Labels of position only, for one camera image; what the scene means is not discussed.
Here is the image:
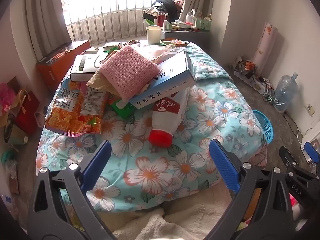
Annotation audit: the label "pink bag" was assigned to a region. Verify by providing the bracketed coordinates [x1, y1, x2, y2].
[0, 84, 17, 110]

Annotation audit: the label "white paper cup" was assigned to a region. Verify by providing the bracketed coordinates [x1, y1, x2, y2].
[146, 26, 163, 45]

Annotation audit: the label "snack bag with white label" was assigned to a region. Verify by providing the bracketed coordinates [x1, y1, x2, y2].
[79, 86, 108, 117]

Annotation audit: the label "dark snack bag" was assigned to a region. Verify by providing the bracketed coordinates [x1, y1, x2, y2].
[236, 59, 258, 74]

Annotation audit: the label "white bottle with red label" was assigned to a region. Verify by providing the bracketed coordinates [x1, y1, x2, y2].
[148, 87, 190, 147]

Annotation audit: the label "black clothes pile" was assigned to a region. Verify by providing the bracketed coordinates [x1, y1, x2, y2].
[151, 0, 181, 22]

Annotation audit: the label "orange cardboard box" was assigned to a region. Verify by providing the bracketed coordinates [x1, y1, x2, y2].
[37, 40, 91, 90]

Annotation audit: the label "crumpled white tissue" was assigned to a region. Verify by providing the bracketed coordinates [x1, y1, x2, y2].
[144, 45, 175, 60]

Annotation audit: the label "red gift bag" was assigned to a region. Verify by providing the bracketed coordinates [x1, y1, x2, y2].
[10, 90, 40, 135]

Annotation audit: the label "orange snack packet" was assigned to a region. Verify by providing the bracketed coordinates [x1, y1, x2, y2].
[161, 38, 190, 47]

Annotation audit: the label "white plastic bag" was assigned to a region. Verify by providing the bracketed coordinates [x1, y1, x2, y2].
[185, 9, 196, 24]

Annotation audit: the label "tangled cables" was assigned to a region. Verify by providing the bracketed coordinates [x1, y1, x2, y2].
[262, 80, 278, 105]

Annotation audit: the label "green snack bag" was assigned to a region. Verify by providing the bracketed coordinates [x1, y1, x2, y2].
[108, 97, 137, 120]

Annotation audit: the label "pink white cloth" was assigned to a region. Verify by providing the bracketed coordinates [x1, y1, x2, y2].
[289, 194, 308, 222]

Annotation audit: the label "blue white medicine box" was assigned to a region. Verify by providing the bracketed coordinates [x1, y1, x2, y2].
[129, 51, 196, 110]

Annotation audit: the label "pink knitted cloth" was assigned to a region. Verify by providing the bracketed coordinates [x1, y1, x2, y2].
[99, 44, 162, 100]

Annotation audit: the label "floral paper roll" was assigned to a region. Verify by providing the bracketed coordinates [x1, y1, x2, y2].
[253, 22, 279, 67]

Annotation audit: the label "grey cabinet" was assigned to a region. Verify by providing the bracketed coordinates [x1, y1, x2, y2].
[162, 27, 212, 40]

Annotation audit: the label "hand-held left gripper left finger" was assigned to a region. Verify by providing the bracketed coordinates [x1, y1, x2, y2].
[27, 140, 118, 240]

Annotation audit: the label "white fleece blanket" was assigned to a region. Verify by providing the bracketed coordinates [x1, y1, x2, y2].
[100, 185, 240, 240]

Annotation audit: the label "floral blue blanket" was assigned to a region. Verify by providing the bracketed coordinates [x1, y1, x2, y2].
[36, 40, 268, 212]

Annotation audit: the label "white box with green label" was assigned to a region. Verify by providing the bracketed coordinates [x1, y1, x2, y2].
[69, 54, 110, 82]

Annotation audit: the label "orange puffed snack bag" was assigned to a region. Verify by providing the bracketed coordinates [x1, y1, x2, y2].
[46, 80, 105, 137]

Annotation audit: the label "beige crumpled cloth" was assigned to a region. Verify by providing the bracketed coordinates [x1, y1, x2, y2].
[87, 67, 150, 95]

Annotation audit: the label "grey curtain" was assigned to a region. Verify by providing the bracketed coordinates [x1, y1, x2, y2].
[24, 0, 73, 63]

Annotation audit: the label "clear empty water jug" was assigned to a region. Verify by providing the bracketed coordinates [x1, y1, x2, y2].
[274, 72, 299, 113]

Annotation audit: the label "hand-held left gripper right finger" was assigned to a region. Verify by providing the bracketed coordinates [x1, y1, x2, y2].
[205, 138, 294, 240]

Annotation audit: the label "green plastic organiser basket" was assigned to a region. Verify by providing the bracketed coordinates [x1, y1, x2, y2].
[194, 17, 212, 30]

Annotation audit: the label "blue plastic basket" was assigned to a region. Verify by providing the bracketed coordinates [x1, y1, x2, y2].
[251, 109, 274, 144]

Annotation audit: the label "metal window railing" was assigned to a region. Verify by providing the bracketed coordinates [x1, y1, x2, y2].
[65, 0, 170, 44]

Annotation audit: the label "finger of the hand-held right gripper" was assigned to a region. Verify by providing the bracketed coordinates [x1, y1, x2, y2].
[303, 141, 320, 173]
[279, 146, 313, 181]

